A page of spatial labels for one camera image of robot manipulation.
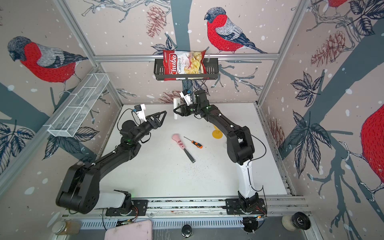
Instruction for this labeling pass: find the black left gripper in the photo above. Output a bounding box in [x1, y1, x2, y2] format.
[133, 112, 166, 144]

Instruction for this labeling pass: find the orange black screwdriver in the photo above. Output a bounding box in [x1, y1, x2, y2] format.
[184, 137, 203, 149]

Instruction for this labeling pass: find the white remote control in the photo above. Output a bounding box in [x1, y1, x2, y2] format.
[173, 98, 184, 120]

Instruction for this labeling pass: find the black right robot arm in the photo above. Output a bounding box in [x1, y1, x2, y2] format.
[174, 90, 268, 217]

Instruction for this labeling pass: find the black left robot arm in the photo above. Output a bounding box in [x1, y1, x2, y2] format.
[56, 111, 167, 214]

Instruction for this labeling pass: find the yellow plastic goblet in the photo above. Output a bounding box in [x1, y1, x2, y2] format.
[212, 126, 223, 139]

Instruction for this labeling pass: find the red cassava chips bag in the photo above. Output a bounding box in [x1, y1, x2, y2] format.
[163, 50, 207, 81]

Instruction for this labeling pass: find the pink cloth pad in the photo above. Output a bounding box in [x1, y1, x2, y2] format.
[104, 220, 153, 240]

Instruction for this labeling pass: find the black round knob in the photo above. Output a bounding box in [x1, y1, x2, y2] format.
[182, 224, 193, 238]

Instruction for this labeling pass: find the glass jar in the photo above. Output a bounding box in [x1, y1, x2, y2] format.
[52, 221, 82, 236]

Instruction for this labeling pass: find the white tape roll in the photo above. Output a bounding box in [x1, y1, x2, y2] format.
[282, 212, 311, 232]

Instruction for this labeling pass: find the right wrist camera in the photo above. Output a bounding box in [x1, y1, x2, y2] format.
[180, 90, 193, 106]

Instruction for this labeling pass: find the pink handled scraper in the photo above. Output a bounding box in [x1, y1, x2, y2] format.
[172, 134, 196, 163]

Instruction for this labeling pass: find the black wall basket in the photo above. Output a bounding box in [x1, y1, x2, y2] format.
[154, 58, 219, 81]

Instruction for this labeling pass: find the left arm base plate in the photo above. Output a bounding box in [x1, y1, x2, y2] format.
[105, 200, 149, 218]

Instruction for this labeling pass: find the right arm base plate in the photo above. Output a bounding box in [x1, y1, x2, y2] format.
[223, 198, 267, 216]

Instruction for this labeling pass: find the aluminium mounting rail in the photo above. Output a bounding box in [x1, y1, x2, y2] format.
[61, 195, 310, 220]

